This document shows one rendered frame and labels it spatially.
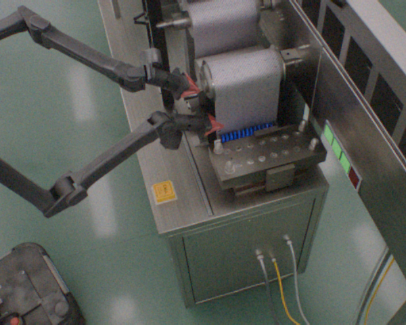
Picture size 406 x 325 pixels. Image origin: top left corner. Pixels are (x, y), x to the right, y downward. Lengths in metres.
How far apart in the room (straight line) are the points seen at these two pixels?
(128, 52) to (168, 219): 0.95
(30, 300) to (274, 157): 1.37
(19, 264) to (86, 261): 0.38
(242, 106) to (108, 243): 1.37
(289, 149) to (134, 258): 1.27
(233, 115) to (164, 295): 1.20
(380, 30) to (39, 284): 1.93
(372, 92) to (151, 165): 0.93
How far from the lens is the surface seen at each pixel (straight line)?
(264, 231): 1.97
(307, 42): 1.64
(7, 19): 1.77
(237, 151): 1.75
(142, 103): 2.12
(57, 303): 2.41
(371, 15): 1.32
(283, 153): 1.75
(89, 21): 4.21
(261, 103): 1.75
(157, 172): 1.88
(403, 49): 1.24
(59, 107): 3.53
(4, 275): 2.61
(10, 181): 1.47
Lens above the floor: 2.41
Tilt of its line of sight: 53 degrees down
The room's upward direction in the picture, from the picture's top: 5 degrees counter-clockwise
